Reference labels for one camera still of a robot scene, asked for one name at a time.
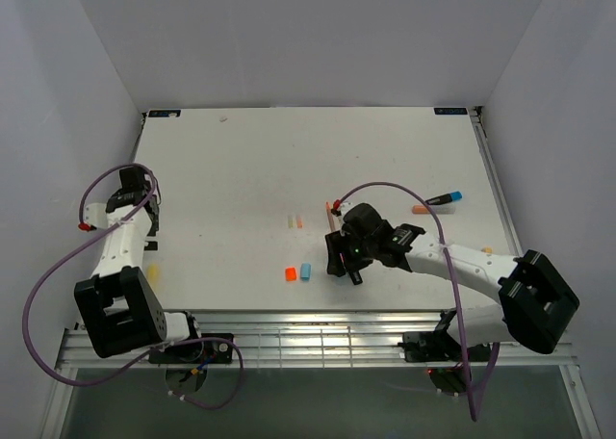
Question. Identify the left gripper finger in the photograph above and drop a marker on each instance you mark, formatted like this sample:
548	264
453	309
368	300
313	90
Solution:
154	227
151	246

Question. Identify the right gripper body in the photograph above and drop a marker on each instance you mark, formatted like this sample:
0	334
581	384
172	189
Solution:
357	251

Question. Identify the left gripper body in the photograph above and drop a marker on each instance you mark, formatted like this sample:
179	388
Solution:
156	203

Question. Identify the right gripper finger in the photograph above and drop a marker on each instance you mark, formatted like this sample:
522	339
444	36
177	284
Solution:
335	262
349	270

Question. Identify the yellow marker edge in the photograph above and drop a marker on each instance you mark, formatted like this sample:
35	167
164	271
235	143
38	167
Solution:
152	273

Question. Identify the orange thin highlighter pen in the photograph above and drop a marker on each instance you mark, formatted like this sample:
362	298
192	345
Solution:
330	217

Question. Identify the light blue marker cap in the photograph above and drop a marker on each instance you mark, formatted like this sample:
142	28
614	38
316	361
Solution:
305	272

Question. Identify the peach cap clear highlighter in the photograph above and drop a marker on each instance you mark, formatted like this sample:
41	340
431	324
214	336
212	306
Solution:
447	209

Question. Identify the black marker blue cap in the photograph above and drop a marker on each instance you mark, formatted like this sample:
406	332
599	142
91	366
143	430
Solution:
444	199

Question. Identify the black marker orange cap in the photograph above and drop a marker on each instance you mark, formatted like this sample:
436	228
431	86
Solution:
356	278

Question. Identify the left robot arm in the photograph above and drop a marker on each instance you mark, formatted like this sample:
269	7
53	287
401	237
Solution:
117	305

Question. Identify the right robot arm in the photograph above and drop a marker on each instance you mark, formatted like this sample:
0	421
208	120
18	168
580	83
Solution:
532	304

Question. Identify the left blue corner label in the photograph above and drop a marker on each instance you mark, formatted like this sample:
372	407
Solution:
163	113

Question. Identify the blue corner label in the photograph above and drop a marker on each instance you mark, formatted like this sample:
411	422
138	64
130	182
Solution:
163	113
450	111

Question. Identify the right blue corner label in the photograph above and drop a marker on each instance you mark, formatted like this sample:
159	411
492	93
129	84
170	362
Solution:
450	111

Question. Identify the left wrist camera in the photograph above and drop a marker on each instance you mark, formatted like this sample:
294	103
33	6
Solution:
94	217

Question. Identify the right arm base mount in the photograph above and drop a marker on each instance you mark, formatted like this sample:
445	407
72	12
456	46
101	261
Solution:
429	347

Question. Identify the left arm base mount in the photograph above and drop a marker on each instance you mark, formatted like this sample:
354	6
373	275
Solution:
217	350

